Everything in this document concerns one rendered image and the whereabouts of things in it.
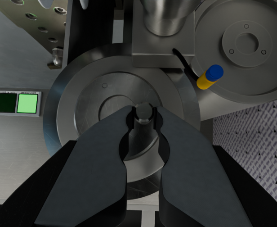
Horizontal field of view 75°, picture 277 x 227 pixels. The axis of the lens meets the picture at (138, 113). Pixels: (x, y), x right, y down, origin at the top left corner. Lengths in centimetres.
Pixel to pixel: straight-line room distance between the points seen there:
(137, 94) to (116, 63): 4
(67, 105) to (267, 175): 24
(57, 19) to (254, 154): 43
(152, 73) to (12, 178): 52
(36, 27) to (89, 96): 37
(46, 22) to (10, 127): 30
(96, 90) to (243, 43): 15
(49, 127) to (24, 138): 40
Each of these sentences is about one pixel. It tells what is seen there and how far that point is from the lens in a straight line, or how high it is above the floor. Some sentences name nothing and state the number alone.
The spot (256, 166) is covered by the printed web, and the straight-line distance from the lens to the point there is 30.
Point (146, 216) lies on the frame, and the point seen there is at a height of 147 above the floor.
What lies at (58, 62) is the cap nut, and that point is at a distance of 57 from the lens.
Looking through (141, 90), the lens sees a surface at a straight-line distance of 15.
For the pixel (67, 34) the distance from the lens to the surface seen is 22.
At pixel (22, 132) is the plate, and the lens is 59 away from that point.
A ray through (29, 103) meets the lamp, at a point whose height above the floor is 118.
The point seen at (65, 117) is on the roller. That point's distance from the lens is 18.
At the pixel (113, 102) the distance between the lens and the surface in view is 16.
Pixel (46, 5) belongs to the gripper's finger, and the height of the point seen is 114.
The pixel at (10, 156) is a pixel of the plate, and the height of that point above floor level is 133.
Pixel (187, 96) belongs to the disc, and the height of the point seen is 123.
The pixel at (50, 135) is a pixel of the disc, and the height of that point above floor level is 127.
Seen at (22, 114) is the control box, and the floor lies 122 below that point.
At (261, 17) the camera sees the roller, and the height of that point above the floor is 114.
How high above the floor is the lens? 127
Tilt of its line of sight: 7 degrees down
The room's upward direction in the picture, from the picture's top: 178 degrees counter-clockwise
